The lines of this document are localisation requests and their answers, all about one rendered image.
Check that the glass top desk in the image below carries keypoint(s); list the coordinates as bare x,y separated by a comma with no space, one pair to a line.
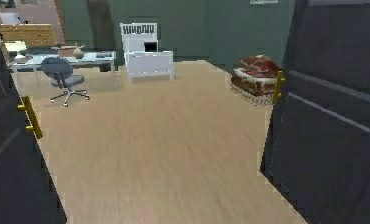
89,60

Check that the beige vase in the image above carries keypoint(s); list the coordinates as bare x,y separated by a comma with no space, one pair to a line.
78,52

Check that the dark grey room door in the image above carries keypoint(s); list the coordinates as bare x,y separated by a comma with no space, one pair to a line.
13,166
329,133

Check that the grey office chair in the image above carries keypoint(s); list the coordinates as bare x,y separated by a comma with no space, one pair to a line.
61,78

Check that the wooden slatted cabinet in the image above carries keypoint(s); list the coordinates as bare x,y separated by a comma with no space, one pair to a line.
28,34

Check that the white bowl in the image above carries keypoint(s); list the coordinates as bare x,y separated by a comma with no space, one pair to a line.
20,59

